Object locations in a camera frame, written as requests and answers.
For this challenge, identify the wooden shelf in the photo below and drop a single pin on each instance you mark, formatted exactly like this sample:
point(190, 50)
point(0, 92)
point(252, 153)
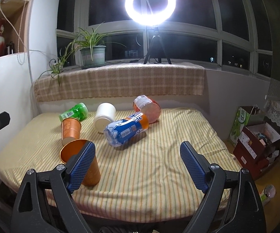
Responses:
point(21, 17)

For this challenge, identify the red clear plastic cup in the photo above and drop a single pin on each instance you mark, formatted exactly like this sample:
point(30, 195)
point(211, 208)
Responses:
point(149, 109)

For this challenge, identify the orange paper cup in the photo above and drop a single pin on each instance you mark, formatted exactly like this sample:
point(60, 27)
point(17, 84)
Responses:
point(70, 129)
point(92, 173)

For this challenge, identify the potted spider plant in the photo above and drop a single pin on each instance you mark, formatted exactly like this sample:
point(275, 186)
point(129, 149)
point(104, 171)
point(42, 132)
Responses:
point(94, 54)

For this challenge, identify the beige checkered cloth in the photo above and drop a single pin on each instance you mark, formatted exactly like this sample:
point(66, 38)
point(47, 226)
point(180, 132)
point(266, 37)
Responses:
point(130, 80)

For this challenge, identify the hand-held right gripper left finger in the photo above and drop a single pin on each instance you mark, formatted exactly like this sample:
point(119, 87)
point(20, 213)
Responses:
point(80, 167)

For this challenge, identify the green paper bag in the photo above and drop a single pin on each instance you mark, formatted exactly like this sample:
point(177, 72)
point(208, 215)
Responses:
point(238, 123)

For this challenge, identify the red cardboard box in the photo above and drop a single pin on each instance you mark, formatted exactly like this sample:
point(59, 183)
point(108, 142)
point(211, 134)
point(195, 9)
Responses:
point(249, 150)

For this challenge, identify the clear plastic bottle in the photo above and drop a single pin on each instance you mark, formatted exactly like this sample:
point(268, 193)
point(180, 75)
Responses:
point(267, 194)

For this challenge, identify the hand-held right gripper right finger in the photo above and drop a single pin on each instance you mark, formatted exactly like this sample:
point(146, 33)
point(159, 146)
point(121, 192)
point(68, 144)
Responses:
point(193, 167)

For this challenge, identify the blue and orange cup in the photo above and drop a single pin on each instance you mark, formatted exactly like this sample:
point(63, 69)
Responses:
point(124, 131)

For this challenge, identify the white window frame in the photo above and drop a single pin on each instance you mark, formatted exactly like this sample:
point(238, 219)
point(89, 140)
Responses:
point(217, 37)

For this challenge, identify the white cup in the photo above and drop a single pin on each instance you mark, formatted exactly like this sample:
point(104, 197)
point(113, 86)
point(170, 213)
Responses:
point(104, 117)

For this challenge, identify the black tripod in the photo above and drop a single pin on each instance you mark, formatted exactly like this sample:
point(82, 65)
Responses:
point(155, 43)

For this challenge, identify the yellow striped blanket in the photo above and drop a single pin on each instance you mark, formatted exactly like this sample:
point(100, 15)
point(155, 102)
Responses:
point(154, 162)

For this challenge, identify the dark jar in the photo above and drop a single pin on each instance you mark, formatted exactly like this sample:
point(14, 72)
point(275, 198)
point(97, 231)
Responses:
point(10, 48)

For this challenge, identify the green plastic cup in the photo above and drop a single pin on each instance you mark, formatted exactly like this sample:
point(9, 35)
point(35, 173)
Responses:
point(78, 110)

